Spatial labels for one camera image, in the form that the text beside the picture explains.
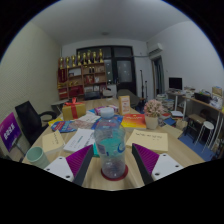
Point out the small round white table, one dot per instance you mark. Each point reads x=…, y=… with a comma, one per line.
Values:
x=59, y=102

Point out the pale green ribbed cup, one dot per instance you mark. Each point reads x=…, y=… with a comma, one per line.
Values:
x=37, y=157

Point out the cluttered side desk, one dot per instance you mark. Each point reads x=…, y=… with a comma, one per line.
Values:
x=203, y=103

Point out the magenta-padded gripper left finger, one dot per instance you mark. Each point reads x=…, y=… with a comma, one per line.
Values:
x=60, y=168

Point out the black computer monitor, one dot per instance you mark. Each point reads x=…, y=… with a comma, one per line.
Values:
x=175, y=83

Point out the white round stool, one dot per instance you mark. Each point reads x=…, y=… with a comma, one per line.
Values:
x=207, y=126

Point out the purple sign board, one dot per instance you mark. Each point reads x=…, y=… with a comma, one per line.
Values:
x=9, y=131

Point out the black office chair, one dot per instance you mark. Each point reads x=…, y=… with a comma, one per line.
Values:
x=28, y=121

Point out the large yellow envelope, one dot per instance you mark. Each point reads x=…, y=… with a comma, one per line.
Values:
x=147, y=140

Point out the pink flowers in white pot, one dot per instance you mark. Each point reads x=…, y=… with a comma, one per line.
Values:
x=152, y=110

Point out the brown wooden stool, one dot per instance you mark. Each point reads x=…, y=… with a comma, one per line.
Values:
x=196, y=119

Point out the black framed glass door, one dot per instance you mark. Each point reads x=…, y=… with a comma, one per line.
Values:
x=123, y=71

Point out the orange red book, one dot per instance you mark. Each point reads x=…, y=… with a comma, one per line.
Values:
x=133, y=121

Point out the pink purple packet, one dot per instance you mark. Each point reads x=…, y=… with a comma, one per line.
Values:
x=100, y=110

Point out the yellow gift box red ribbon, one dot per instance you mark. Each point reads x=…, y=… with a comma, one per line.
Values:
x=74, y=111

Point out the clear plastic water bottle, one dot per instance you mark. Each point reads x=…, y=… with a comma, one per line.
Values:
x=110, y=146

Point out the white printed paper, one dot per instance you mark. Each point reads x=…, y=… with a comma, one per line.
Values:
x=79, y=140

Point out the white wall air conditioner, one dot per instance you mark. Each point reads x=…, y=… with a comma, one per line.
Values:
x=155, y=49

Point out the small upright yellow carton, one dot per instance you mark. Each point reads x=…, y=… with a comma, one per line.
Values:
x=124, y=105

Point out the small yellow envelope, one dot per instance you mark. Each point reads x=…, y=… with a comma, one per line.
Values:
x=52, y=142

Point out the red shelf unit with trophies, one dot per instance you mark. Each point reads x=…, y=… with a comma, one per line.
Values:
x=83, y=80

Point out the blue red round fan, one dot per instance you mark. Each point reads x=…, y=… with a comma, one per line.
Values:
x=63, y=126

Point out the flat round red coaster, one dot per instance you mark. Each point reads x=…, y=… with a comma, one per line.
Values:
x=125, y=173

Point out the teal book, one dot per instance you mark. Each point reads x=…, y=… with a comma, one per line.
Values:
x=95, y=151

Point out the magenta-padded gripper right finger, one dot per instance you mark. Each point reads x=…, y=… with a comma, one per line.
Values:
x=163, y=166

